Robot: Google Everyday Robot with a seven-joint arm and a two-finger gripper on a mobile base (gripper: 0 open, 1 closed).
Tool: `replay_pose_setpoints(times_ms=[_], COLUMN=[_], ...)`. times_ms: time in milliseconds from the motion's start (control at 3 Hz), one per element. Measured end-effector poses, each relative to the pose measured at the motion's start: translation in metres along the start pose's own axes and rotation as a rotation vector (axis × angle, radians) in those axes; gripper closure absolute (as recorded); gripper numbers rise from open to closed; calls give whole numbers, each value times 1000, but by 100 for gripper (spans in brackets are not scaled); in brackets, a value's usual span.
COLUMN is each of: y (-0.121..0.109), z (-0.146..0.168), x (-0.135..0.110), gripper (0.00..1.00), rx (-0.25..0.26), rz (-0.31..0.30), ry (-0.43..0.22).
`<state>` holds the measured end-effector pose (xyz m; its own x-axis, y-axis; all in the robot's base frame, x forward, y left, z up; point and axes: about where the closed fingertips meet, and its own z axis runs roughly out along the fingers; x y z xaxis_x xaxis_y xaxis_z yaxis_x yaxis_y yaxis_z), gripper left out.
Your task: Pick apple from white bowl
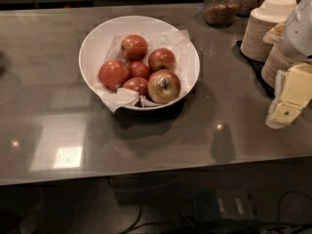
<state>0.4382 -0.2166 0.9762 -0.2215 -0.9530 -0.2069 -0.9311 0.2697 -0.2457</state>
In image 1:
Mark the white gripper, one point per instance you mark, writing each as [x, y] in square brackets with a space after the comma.
[298, 33]

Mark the red yellow apple with stem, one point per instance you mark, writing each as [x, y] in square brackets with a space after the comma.
[163, 86]

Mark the red apple right back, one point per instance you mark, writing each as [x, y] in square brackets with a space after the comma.
[162, 58]

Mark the red apple front small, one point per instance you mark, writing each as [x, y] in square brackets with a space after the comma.
[137, 84]

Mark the red apple centre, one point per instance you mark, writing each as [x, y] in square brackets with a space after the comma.
[139, 69]

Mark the red apple top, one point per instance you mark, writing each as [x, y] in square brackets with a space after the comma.
[134, 47]

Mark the red apple left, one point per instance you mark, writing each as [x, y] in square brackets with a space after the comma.
[113, 74]

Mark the white ceramic bowl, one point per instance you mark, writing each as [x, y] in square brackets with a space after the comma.
[104, 42]

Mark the front stack paper plates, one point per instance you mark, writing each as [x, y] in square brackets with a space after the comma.
[275, 61]

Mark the stack paper plates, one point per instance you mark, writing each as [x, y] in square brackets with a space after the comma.
[261, 20]
[275, 61]

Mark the black mat under plates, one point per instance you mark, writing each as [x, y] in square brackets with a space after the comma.
[256, 68]

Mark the back stack paper plates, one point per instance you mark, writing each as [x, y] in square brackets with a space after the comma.
[261, 20]

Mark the glass jar with grains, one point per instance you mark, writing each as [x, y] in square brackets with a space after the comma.
[220, 13]

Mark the white paper liner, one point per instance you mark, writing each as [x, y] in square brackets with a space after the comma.
[186, 69]

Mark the dark box under table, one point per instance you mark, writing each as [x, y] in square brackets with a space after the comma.
[222, 206]

